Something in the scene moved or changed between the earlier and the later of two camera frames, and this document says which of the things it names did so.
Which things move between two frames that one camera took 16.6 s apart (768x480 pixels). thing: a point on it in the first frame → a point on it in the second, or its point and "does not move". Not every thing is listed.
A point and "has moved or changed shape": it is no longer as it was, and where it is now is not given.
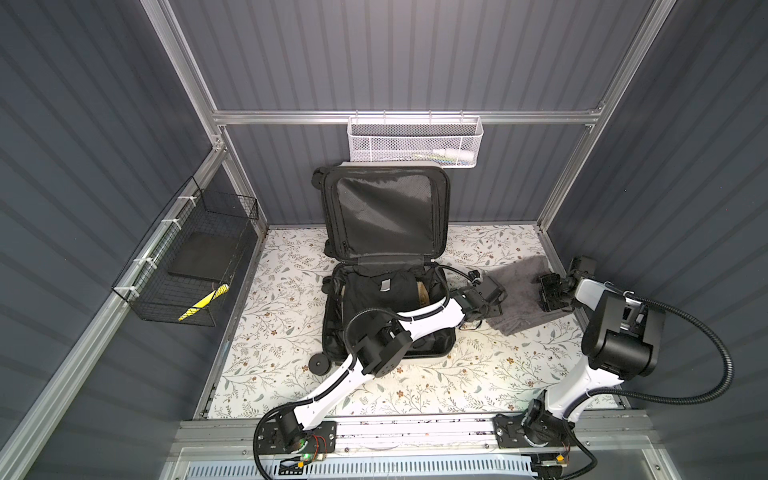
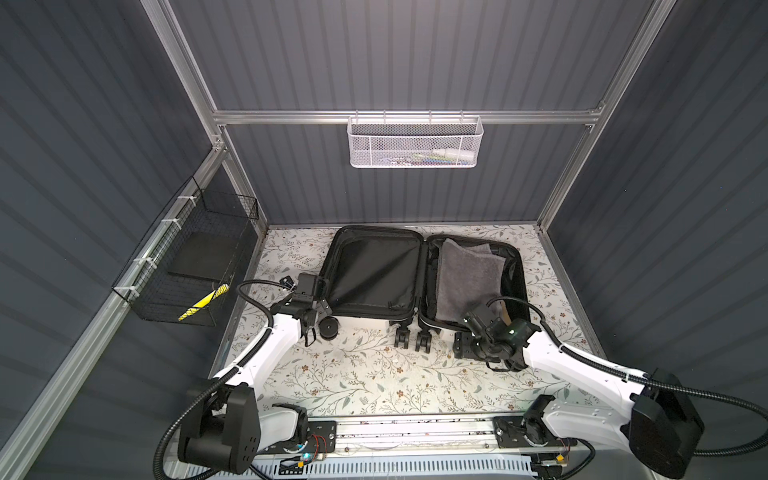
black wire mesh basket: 182,274 does not move
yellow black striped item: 206,301 does not move
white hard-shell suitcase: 386,230 has moved or changed shape
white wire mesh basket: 453,141 does not move
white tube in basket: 456,154 does not move
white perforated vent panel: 421,469 does not move
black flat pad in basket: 204,255 does not move
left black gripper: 496,309 → 321,308
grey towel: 523,304 → 468,277
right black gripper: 548,281 → 460,345
